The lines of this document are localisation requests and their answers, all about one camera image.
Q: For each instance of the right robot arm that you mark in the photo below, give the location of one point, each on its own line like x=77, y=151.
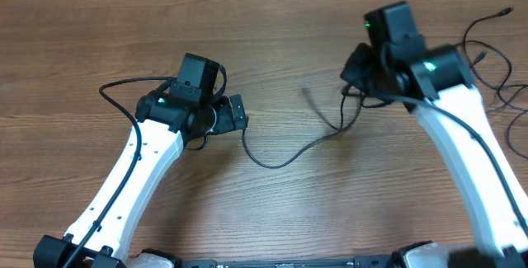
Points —
x=437, y=87

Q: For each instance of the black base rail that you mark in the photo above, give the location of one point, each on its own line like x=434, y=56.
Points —
x=376, y=261

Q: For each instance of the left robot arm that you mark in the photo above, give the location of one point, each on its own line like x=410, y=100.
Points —
x=179, y=110

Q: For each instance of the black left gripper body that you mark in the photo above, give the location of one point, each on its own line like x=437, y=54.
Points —
x=219, y=117

